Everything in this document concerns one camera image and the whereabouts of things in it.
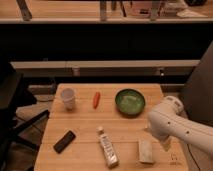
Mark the white rectangular sponge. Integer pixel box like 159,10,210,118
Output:
139,140,154,164

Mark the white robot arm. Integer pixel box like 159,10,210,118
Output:
147,96,213,157

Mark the green bowl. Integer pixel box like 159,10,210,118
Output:
115,89,146,116

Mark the dark grey panel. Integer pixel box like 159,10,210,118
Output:
179,41,213,127

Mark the white tube bottle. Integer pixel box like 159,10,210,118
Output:
97,126,119,168

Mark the orange carrot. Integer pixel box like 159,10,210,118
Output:
93,92,100,109

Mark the black remote control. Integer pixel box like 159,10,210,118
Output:
53,131,76,153

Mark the white paper cup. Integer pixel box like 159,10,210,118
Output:
61,88,75,110

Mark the black office chair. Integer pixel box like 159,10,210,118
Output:
0,61,50,171

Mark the black cable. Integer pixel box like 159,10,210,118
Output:
186,143,202,171

